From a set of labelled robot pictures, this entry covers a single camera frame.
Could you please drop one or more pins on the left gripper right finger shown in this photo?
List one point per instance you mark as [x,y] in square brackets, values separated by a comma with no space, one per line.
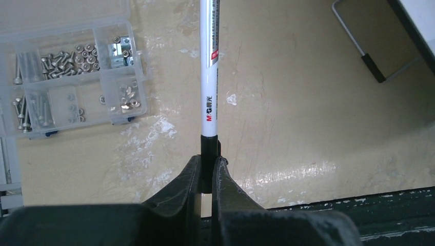
[231,208]

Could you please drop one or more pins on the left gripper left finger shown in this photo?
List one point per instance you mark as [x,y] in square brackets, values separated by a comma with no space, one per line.
[173,214]

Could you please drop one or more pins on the white whiteboard marker pen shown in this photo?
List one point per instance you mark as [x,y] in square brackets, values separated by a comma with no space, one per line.
[209,73]

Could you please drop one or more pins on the white whiteboard black frame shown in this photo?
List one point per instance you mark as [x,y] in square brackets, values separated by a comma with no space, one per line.
[417,18]

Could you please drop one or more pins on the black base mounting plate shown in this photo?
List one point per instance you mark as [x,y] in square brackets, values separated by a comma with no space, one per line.
[403,217]

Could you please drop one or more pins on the clear plastic screw box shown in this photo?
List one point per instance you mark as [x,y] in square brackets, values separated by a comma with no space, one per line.
[69,64]

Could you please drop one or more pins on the aluminium frame rail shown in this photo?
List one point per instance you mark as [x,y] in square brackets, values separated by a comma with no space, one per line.
[11,186]

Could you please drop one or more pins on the whiteboard metal stand handle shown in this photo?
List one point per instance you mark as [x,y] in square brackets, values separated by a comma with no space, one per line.
[379,37]

